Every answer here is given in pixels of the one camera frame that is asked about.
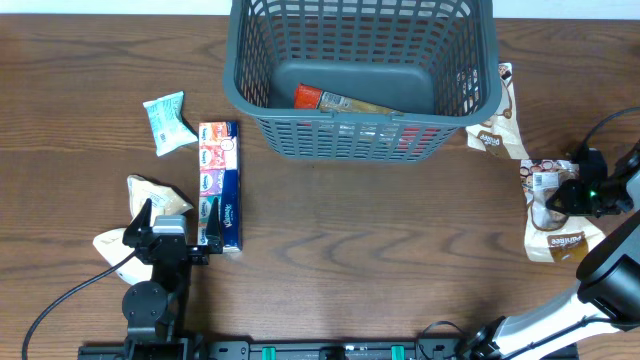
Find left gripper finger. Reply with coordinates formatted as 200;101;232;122
205;197;223;254
122;198;152;247

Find large cookie bag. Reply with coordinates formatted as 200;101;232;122
519;160;605;263

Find Kleenex tissue multipack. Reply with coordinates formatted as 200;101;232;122
198;122;243;253

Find orange spaghetti packet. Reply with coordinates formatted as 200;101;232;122
292;82;446;151

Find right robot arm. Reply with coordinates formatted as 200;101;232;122
456;146;639;360

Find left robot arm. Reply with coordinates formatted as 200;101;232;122
122;199;223;360

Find beige snack packet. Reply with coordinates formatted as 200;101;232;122
127;175;193;224

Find cream white snack packet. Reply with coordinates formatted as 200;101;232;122
93;228;152;285

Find light blue snack packet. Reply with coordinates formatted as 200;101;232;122
143;91;198;157

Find grey plastic basket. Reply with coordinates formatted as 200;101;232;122
224;0;502;163

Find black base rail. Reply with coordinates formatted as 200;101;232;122
77;337;581;360

